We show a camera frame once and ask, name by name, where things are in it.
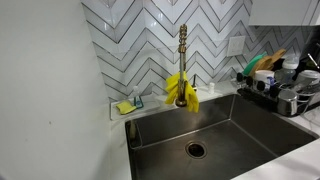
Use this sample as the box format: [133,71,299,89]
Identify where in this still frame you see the gold faucet lever handle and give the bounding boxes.
[191,74,199,92]

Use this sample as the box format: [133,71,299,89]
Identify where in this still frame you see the yellow cloth on faucet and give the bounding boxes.
[164,70,200,114]

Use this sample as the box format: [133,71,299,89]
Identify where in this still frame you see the gold spring faucet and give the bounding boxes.
[175,23,189,108]

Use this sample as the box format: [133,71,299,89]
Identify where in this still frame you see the clear dish soap bottle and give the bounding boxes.
[131,85,145,110]

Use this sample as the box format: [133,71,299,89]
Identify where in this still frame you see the yellow sponge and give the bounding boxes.
[115,100,138,116]

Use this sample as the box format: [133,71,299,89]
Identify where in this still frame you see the sink caddy with brush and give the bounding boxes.
[128,119,144,150]

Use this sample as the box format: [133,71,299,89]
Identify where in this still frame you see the round sink drain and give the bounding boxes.
[185,140,208,160]

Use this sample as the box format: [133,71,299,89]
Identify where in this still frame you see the stainless steel sink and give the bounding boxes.
[124,93,319,180]

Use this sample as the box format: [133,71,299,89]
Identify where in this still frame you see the green cutting board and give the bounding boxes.
[242,51,268,77]

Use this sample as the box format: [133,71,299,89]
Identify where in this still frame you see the steel dish rack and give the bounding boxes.
[236,71,320,118]

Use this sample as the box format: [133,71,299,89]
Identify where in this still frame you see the white cup with blue label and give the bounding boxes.
[253,69,276,91]

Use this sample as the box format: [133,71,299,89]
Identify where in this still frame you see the round wooden plate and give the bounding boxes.
[249,55,274,78]
[268,48,287,68]

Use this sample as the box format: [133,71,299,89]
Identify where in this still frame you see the steel utensil cup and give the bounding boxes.
[277,89,299,117]

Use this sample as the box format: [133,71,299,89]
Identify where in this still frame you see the white upper cabinet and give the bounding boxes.
[248,0,320,27]

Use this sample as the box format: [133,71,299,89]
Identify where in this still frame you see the black utensil holder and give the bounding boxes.
[298,31,320,73]

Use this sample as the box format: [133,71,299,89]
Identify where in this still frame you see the white wall outlet plate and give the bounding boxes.
[226,35,247,58]

